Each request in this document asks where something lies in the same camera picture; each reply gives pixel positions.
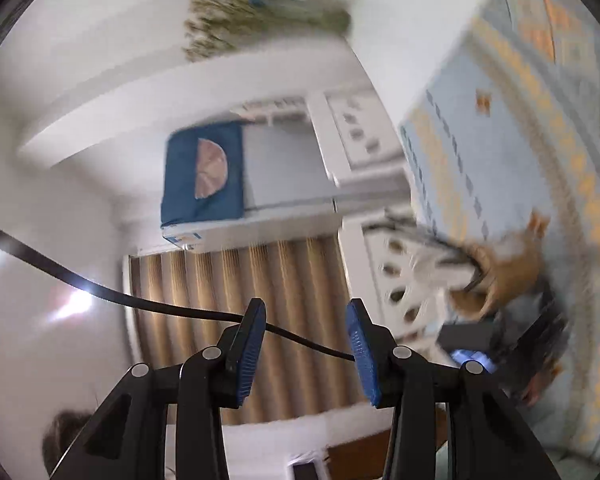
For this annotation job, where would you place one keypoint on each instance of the brown wooden cabinet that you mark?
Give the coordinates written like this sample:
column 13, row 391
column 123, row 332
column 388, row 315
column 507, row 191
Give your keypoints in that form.
column 360, row 455

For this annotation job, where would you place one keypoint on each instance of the white dining chair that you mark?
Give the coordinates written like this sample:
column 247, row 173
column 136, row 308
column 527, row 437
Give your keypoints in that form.
column 365, row 270
column 330, row 130

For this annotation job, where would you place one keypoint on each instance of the patterned blue tablecloth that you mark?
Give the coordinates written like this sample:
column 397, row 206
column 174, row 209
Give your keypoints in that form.
column 530, row 160

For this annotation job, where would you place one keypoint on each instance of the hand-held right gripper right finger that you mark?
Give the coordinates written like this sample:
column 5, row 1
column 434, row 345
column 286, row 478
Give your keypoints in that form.
column 362, row 355

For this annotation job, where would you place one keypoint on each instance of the wooden utensil holder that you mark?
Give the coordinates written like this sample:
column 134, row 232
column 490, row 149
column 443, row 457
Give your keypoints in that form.
column 510, row 270

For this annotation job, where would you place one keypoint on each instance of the blue cloth with fan print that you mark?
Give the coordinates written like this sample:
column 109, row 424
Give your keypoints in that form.
column 185, row 180

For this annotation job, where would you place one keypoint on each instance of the beige striped curtain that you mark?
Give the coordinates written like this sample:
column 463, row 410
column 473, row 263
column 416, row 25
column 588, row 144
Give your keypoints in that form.
column 290, row 280

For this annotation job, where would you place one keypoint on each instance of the person's head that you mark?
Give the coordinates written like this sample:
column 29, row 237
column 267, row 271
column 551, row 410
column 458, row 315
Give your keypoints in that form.
column 62, row 435

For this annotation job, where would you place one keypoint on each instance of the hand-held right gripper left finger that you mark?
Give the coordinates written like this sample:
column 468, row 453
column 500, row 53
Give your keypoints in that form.
column 250, row 355

